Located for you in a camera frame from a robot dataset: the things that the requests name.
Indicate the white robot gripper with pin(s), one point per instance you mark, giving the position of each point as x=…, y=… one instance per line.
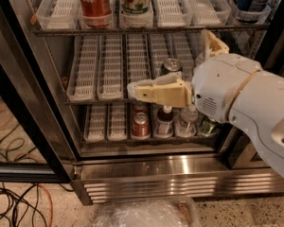
x=222, y=87

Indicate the red coke can top shelf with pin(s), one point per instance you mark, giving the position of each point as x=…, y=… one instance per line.
x=96, y=13

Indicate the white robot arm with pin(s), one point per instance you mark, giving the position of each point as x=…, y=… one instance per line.
x=258, y=110

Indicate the clear water bottle middle shelf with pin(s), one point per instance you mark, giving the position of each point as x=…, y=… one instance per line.
x=199, y=60

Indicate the green can middle shelf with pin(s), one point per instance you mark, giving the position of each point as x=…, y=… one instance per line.
x=170, y=65

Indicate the green can shelf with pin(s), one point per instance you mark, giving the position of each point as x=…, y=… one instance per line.
x=170, y=65
x=208, y=127

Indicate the small water bottle bottom shelf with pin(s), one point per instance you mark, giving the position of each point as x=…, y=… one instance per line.
x=185, y=123

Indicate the green can bottom shelf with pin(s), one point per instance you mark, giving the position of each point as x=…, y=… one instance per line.
x=208, y=127

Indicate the red can bottom shelf rear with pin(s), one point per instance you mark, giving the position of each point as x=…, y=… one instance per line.
x=140, y=107

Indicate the red can bottom shelf front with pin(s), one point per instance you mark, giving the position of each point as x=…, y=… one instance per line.
x=141, y=126

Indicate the white green soda can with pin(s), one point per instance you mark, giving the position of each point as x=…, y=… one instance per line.
x=135, y=13

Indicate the stainless steel fridge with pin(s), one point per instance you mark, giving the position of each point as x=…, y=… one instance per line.
x=102, y=173

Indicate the open glass fridge door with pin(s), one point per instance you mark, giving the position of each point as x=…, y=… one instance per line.
x=24, y=96

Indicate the dark drink bottle white cap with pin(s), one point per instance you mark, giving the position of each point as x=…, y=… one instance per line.
x=163, y=122

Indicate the clear plastic bin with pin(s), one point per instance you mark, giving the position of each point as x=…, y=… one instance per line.
x=153, y=212

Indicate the top wire shelf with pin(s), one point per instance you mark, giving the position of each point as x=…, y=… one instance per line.
x=151, y=30

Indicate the wire shelf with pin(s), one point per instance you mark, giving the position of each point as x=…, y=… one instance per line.
x=96, y=101
x=151, y=30
x=172, y=140

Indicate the middle wire shelf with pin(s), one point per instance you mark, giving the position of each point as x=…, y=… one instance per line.
x=96, y=101

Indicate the bottom wire shelf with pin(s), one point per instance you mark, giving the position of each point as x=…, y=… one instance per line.
x=172, y=140

